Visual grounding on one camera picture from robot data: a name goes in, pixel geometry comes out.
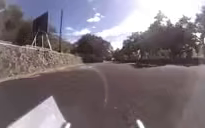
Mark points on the grey stone wall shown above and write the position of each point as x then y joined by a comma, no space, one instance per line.
20,60

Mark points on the dark round tree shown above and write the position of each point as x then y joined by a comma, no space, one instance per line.
91,46

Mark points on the row of trees above wall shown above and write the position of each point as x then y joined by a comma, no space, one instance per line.
10,26

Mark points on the grey asphalt road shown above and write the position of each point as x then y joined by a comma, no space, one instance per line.
130,90

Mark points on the dark pole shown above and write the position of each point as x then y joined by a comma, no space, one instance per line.
60,31

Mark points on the dark billboard on pale legs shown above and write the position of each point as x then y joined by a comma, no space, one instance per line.
40,23

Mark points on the row of roadside trees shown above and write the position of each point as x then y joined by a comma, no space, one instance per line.
170,40

